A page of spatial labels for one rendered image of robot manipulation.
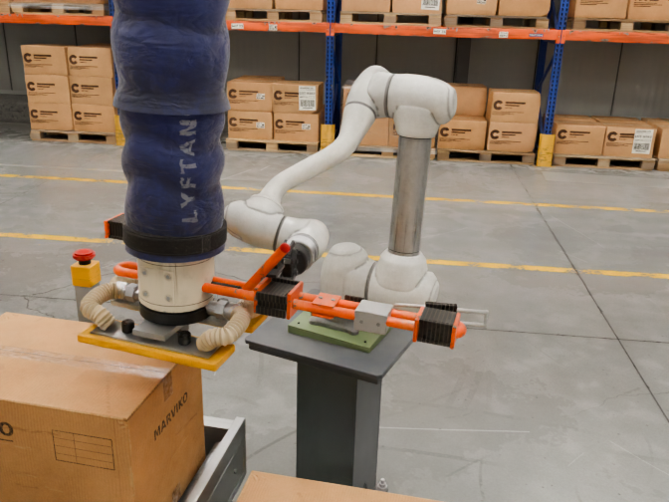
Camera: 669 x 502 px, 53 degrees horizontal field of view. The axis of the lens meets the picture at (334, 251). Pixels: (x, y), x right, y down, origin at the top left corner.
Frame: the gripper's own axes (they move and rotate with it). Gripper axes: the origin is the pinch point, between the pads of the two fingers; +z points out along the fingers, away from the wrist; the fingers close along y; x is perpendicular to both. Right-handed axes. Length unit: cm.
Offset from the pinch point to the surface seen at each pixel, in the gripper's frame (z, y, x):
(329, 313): 8.7, 0.6, -14.8
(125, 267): 0.5, -1.3, 35.8
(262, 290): 6.1, -1.8, 0.6
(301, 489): -13, 66, -4
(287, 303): 8.9, -0.7, -5.7
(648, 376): -207, 120, -144
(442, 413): -145, 120, -39
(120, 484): 21, 43, 30
